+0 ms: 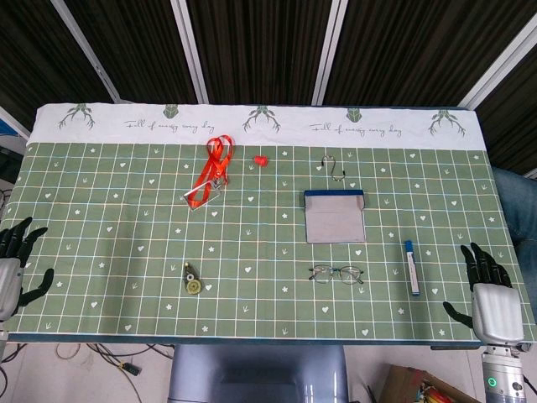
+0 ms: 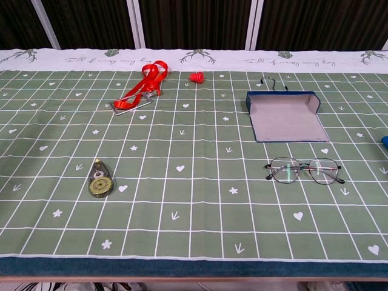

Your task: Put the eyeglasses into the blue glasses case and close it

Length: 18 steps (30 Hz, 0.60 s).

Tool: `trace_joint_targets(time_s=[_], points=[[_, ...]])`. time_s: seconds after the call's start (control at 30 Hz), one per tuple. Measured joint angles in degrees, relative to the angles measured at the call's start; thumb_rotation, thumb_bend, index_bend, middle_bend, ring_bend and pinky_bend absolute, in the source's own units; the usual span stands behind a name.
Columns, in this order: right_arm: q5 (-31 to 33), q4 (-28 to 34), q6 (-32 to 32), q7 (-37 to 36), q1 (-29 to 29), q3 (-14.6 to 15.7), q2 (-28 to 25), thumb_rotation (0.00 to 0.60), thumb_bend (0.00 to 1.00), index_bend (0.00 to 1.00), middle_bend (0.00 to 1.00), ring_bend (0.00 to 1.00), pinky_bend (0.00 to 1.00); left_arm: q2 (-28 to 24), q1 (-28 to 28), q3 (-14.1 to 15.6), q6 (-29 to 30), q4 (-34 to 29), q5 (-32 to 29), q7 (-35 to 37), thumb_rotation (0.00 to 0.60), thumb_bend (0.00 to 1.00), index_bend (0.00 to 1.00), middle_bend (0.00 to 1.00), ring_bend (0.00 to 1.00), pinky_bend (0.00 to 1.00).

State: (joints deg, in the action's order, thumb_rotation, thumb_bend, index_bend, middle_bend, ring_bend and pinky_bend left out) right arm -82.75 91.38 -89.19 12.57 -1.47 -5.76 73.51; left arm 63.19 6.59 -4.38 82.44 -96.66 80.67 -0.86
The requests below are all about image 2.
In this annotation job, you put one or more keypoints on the white partition post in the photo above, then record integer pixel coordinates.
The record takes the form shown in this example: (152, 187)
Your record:
(385, 45)
(136, 24)
(254, 24)
(46, 24)

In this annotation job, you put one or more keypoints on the thin-rimmed eyeglasses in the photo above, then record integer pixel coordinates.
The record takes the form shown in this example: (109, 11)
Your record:
(286, 169)

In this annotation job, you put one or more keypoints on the olive correction tape dispenser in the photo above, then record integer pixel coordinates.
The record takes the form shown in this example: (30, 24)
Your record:
(101, 185)

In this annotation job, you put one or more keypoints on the blue floral glasses case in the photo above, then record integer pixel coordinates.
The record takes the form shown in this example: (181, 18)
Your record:
(288, 121)

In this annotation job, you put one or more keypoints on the blue white marker pen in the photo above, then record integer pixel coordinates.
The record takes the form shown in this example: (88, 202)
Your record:
(385, 141)

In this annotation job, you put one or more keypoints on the green grid tablecloth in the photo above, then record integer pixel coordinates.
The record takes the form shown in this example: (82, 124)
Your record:
(194, 151)

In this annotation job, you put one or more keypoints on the small red plastic cap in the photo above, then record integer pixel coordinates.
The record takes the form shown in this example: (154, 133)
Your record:
(196, 77)

